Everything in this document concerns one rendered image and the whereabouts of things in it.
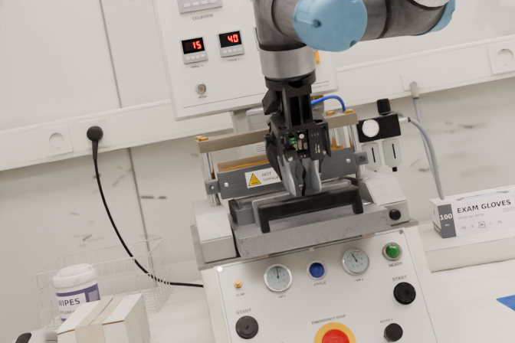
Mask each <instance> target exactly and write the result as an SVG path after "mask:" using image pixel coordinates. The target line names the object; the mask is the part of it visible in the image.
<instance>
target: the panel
mask: <svg viewBox="0 0 515 343"><path fill-rule="evenodd" d="M390 244H395V245H396V246H397V247H398V248H399V250H400V253H399V255H398V256H397V257H396V258H391V257H389V256H388V255H387V254H386V252H385V249H386V247H387V246H388V245H390ZM352 248H359V249H361V250H363V251H365V252H366V253H367V255H368V257H369V267H368V269H367V271H365V272H364V273H363V274H362V275H359V276H353V275H350V274H348V273H347V272H346V271H345V270H344V268H343V265H342V258H343V255H344V253H345V252H346V251H347V250H349V249H352ZM312 263H321V264H322V265H323V267H324V269H325V272H324V274H323V275H322V276H321V277H320V278H315V277H313V276H311V275H310V271H309V268H310V265H311V264H312ZM274 264H281V265H284V266H286V267H287V268H288V269H289V270H290V272H291V275H292V280H291V284H290V286H289V287H288V288H287V289H286V290H284V291H283V292H273V291H271V290H270V289H269V288H267V286H266V284H265V282H264V274H265V272H266V270H267V268H268V267H270V266H272V265H274ZM214 269H215V276H216V280H217V285H218V292H219V296H220V300H221V307H222V311H223V316H224V320H225V327H226V331H227V335H228V342H229V343H322V338H323V336H324V335H325V334H326V333H327V332H328V331H329V330H332V329H338V330H341V331H342V332H344V333H345V334H346V335H347V337H348V339H349V343H440V342H439V339H438V335H437V332H436V329H435V325H434V322H433V319H432V317H431V312H430V309H429V307H428V302H427V299H426V296H425V292H424V290H423V286H422V282H421V279H420V276H419V274H418V269H417V266H416V264H415V259H414V257H413V254H412V249H411V247H410V243H409V241H408V237H407V233H406V231H405V228H404V227H403V228H399V229H394V230H387V231H383V232H380V233H376V234H375V235H372V236H367V237H354V238H350V239H346V240H339V241H336V242H332V243H325V244H320V245H316V246H313V247H306V248H302V249H298V250H292V251H287V252H283V253H276V254H272V255H269V257H265V258H260V259H255V258H254V259H249V260H243V261H239V262H235V263H228V264H225V265H220V266H214ZM402 283H408V284H410V285H411V286H412V287H413V288H414V290H415V296H414V298H413V300H412V301H410V302H402V301H400V300H399V299H398V298H397V296H396V294H395V291H396V288H397V287H398V286H399V285H400V284H402ZM244 317H250V318H252V319H253V320H255V322H256V325H257V329H256V332H255V333H254V334H253V335H252V336H250V337H244V336H242V335H240V333H239V332H238V322H239V321H240V320H241V319H242V318H244ZM391 323H397V324H399V325H400V326H401V327H402V330H403V335H402V337H401V338H400V339H399V340H398V341H396V342H388V341H387V340H386V339H385V338H384V337H383V335H384V329H385V327H386V326H387V325H389V324H391Z"/></svg>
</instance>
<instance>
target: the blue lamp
mask: <svg viewBox="0 0 515 343"><path fill-rule="evenodd" d="M309 271H310V275H311V276H313V277H315V278H320V277H321V276H322V275H323V274H324V272H325V269H324V267H323V265H322V264H321V263H312V264H311V265H310V268H309Z"/></svg>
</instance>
